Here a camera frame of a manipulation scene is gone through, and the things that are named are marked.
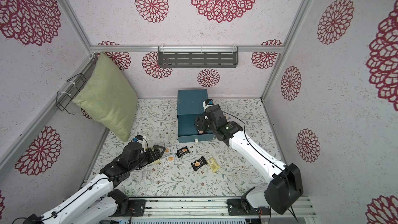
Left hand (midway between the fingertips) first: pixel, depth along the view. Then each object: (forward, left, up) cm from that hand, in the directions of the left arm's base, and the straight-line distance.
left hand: (160, 152), depth 81 cm
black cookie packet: (+5, -10, -10) cm, 15 cm away
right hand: (+13, -20, +12) cm, 27 cm away
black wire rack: (+17, +44, +23) cm, 52 cm away
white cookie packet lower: (0, -2, -9) cm, 9 cm away
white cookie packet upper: (+6, -3, -10) cm, 12 cm away
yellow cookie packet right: (-3, -28, -11) cm, 30 cm away
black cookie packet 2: (-2, -20, -10) cm, 22 cm away
